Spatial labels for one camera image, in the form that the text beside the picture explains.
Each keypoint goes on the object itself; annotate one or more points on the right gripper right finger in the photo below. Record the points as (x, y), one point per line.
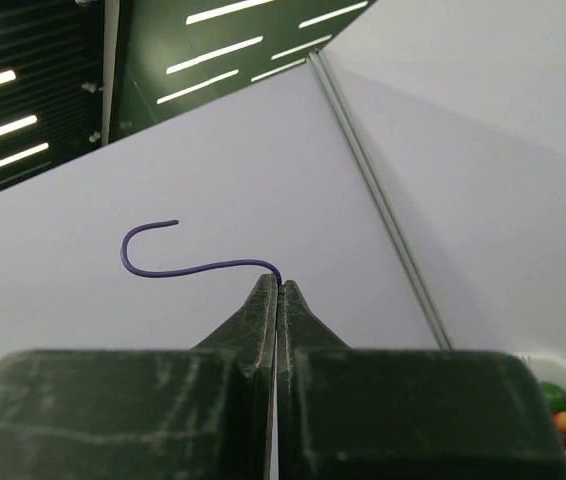
(353, 413)

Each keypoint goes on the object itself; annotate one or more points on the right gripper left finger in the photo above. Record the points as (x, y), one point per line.
(200, 413)

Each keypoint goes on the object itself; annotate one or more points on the green lime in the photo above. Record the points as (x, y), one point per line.
(554, 395)

